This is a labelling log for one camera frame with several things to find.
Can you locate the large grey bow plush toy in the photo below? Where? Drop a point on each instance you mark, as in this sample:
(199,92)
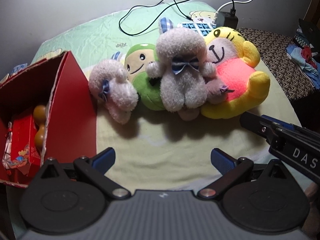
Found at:
(180,80)

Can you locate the white blue power strip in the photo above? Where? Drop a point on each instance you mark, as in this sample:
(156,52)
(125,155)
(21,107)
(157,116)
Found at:
(197,27)

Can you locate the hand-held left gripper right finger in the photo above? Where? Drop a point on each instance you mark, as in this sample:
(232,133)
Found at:
(221,160)

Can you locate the brown patterned cloth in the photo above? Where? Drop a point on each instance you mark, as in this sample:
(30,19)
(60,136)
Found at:
(280,62)

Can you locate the red patterned packet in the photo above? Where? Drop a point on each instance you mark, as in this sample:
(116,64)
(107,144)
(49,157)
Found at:
(22,135)

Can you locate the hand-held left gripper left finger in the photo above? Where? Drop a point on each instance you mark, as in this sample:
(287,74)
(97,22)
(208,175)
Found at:
(103,157)

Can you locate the mauve plush toy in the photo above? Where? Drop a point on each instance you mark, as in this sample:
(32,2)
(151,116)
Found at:
(215,90)

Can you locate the white tasselled charm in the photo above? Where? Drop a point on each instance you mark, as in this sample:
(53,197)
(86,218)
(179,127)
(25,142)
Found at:
(7,152)

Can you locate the yellow tiger plush toy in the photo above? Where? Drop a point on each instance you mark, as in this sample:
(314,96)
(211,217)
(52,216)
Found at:
(235,77)

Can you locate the red cardboard box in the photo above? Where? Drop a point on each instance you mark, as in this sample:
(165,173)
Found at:
(72,110)

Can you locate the pile of clothes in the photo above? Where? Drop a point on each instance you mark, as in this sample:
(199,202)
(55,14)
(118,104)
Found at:
(305,55)

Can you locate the orange gourd toy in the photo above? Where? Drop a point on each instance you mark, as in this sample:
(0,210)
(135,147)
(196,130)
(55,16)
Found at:
(40,112)

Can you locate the green plush toy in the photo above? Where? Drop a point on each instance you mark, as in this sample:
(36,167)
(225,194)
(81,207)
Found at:
(140,55)

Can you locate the small grey bow plush toy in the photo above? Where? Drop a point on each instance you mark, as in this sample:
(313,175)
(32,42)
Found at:
(117,97)

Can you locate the black power adapter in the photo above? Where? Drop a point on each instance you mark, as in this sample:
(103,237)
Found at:
(230,20)

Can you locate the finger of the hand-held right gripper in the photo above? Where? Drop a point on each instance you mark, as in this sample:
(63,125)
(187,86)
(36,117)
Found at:
(252,126)
(280,122)

